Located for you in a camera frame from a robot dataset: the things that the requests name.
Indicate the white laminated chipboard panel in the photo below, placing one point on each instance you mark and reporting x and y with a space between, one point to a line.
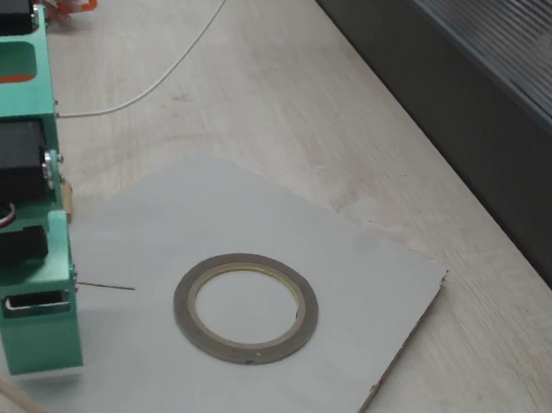
255 214

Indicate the ribbed glass desk partition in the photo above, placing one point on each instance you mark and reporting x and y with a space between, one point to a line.
468 114

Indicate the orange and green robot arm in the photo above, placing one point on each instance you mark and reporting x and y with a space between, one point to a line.
3 168

